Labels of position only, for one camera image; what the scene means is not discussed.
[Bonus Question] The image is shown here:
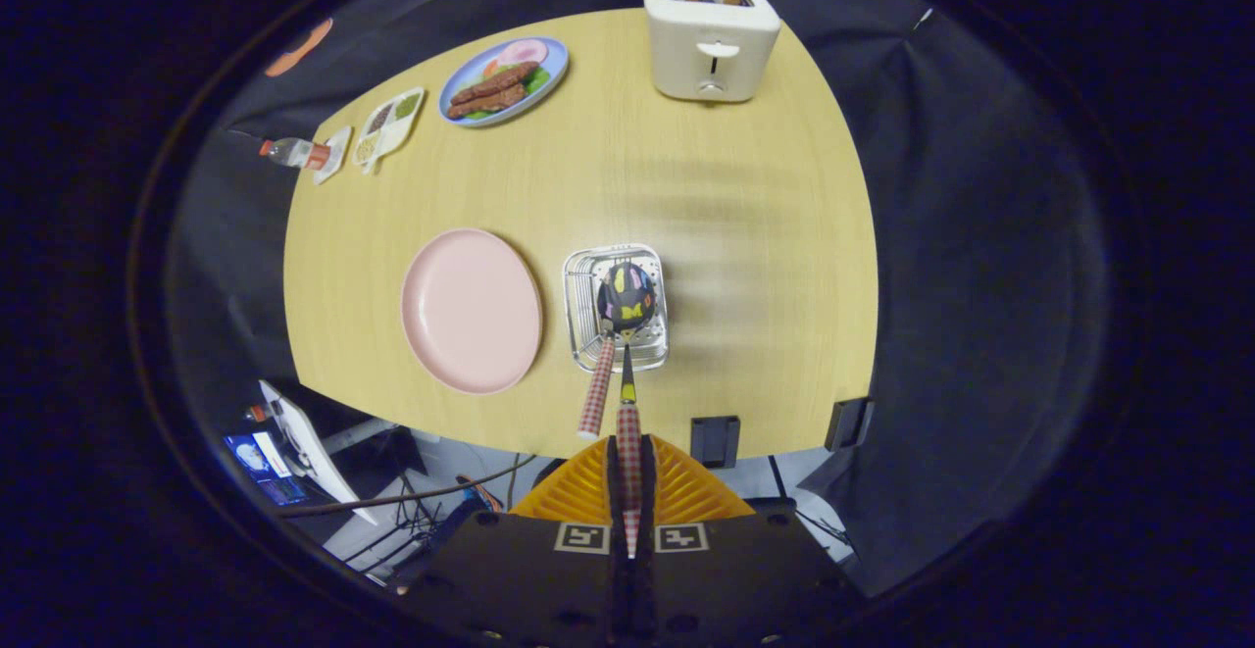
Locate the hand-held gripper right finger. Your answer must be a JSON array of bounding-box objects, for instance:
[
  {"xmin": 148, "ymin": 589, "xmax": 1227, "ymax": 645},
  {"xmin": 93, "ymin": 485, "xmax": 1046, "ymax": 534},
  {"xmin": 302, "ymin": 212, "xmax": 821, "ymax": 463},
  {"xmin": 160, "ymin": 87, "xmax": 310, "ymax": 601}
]
[{"xmin": 635, "ymin": 435, "xmax": 866, "ymax": 648}]

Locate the white toaster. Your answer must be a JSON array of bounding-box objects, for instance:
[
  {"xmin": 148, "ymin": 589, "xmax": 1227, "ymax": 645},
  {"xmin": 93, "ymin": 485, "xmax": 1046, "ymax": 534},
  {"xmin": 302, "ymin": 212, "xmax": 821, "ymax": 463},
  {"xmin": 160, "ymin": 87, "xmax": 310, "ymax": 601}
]
[{"xmin": 643, "ymin": 0, "xmax": 782, "ymax": 103}]

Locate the brown sausage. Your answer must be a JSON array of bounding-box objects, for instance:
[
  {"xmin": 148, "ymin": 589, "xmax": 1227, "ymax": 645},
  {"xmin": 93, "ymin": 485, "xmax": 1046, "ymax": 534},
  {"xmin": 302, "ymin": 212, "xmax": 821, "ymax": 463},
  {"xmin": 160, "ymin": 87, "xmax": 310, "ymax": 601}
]
[
  {"xmin": 446, "ymin": 84, "xmax": 527, "ymax": 121},
  {"xmin": 449, "ymin": 61, "xmax": 540, "ymax": 107}
]

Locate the black table clamp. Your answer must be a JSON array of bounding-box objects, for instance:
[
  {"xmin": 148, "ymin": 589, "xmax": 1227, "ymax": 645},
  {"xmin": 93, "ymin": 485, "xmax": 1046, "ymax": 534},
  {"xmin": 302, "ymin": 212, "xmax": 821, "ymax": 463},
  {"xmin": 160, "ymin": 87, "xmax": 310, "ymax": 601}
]
[
  {"xmin": 690, "ymin": 416, "xmax": 742, "ymax": 470},
  {"xmin": 826, "ymin": 396, "xmax": 876, "ymax": 452}
]

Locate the blue food plate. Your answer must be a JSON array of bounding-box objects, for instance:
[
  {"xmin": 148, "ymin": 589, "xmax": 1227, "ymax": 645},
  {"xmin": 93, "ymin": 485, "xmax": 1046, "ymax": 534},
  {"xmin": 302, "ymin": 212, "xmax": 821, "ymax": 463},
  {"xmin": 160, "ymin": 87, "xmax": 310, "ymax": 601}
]
[{"xmin": 437, "ymin": 36, "xmax": 570, "ymax": 127}]

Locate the blue lit screen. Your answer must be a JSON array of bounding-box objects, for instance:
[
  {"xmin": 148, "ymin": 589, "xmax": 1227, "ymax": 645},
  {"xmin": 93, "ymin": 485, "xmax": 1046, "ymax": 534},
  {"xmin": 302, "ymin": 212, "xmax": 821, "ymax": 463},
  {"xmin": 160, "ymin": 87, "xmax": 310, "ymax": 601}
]
[{"xmin": 223, "ymin": 432, "xmax": 307, "ymax": 507}]

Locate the white square coaster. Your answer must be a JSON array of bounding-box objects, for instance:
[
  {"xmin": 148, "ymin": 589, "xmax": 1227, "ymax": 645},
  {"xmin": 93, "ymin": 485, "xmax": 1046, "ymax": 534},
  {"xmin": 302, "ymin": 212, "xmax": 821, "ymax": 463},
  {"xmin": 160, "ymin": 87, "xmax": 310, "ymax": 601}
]
[{"xmin": 312, "ymin": 125, "xmax": 352, "ymax": 185}]

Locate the pink round plate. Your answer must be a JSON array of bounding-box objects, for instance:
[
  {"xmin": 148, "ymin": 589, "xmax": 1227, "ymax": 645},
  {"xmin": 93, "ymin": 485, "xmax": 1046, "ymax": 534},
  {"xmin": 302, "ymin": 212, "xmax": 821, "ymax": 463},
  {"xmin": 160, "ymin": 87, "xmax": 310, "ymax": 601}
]
[{"xmin": 400, "ymin": 227, "xmax": 543, "ymax": 395}]

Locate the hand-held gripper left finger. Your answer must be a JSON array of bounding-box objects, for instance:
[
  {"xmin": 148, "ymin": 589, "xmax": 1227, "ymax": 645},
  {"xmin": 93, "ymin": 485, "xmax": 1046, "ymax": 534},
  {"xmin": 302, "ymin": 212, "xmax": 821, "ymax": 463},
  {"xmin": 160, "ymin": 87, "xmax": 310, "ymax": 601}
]
[{"xmin": 397, "ymin": 435, "xmax": 628, "ymax": 648}]

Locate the white divided condiment tray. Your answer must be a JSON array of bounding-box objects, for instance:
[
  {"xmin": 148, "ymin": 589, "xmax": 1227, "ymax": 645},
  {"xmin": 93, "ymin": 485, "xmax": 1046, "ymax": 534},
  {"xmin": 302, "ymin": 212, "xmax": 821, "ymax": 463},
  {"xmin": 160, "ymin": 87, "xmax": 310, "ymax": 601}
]
[{"xmin": 352, "ymin": 86, "xmax": 426, "ymax": 175}]

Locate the fork with checked handle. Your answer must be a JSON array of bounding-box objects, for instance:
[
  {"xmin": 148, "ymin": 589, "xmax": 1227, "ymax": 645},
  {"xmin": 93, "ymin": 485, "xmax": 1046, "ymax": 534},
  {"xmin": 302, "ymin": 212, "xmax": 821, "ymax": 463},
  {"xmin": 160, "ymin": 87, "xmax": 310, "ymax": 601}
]
[{"xmin": 577, "ymin": 307, "xmax": 621, "ymax": 440}]

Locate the white flat panel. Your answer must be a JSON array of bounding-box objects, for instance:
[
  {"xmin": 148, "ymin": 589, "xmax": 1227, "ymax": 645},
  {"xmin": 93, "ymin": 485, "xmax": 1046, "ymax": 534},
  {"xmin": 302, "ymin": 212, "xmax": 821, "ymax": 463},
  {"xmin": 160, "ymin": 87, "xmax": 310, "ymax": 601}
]
[{"xmin": 258, "ymin": 380, "xmax": 378, "ymax": 526}]

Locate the clear water bottle red label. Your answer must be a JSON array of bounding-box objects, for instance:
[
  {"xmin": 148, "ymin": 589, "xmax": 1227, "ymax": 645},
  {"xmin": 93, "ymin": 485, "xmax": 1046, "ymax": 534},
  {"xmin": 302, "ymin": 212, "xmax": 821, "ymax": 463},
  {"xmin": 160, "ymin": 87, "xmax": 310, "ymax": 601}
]
[{"xmin": 258, "ymin": 137, "xmax": 332, "ymax": 172}]

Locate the black cable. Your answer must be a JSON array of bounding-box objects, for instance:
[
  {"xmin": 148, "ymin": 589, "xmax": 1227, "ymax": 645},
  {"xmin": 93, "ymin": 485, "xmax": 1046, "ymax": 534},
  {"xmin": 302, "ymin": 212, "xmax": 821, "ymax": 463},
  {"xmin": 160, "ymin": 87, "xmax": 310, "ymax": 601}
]
[{"xmin": 279, "ymin": 454, "xmax": 540, "ymax": 520}]

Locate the metal wire basket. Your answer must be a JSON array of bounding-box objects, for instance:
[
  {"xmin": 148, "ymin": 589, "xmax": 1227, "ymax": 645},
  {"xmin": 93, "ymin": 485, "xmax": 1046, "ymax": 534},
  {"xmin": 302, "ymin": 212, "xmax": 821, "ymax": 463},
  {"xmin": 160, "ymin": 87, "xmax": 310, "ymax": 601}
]
[{"xmin": 562, "ymin": 243, "xmax": 671, "ymax": 374}]

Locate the spoon with checked handle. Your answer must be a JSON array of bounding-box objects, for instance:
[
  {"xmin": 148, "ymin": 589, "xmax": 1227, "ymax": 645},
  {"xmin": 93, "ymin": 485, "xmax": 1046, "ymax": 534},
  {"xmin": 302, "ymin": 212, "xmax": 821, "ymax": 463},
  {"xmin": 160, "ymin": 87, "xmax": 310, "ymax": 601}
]
[{"xmin": 596, "ymin": 261, "xmax": 656, "ymax": 561}]

